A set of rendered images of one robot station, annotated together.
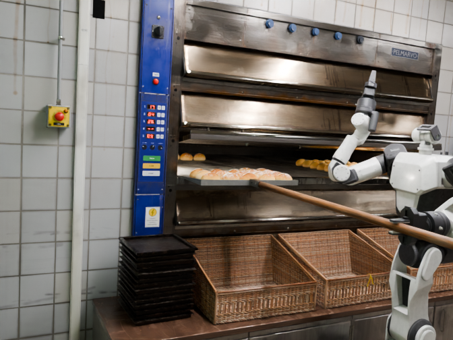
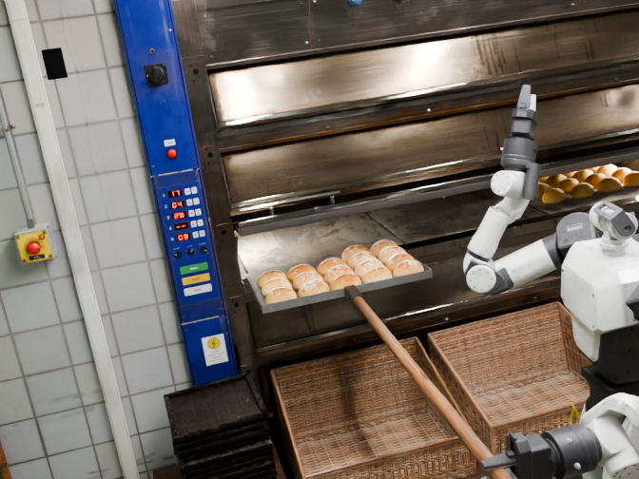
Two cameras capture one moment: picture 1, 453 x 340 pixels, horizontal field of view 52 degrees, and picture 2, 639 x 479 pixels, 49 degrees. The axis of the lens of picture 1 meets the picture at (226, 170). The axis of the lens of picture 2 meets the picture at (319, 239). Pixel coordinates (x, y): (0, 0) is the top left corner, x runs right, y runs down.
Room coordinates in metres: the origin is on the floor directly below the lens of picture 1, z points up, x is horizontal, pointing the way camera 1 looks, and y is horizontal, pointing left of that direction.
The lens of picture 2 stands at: (0.30, -0.55, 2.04)
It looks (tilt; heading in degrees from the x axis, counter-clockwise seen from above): 18 degrees down; 14
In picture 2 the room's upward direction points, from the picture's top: 7 degrees counter-clockwise
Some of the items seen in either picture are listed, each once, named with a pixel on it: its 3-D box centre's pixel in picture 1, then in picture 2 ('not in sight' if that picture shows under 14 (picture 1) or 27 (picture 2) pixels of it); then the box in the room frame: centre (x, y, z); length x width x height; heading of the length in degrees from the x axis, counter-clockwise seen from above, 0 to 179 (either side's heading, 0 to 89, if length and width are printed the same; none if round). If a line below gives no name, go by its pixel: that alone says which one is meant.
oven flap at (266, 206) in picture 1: (313, 204); (487, 273); (2.81, -0.55, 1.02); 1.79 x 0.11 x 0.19; 116
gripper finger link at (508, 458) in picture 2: (399, 219); (497, 459); (1.42, -0.55, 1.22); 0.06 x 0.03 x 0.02; 115
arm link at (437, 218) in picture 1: (420, 225); (543, 458); (1.46, -0.63, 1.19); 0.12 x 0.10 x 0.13; 115
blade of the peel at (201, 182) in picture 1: (236, 177); (334, 272); (2.44, -0.05, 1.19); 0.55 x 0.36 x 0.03; 116
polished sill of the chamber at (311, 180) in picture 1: (313, 180); (482, 236); (2.83, -0.54, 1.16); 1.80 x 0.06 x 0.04; 116
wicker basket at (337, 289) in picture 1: (338, 264); (529, 376); (2.57, -0.67, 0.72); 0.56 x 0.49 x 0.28; 117
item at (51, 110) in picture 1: (58, 116); (35, 243); (2.10, 0.78, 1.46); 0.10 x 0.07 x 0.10; 116
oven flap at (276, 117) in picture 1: (320, 119); (479, 135); (2.81, -0.55, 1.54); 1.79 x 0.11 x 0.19; 116
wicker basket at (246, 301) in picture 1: (246, 273); (367, 418); (2.31, -0.14, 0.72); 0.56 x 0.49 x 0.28; 115
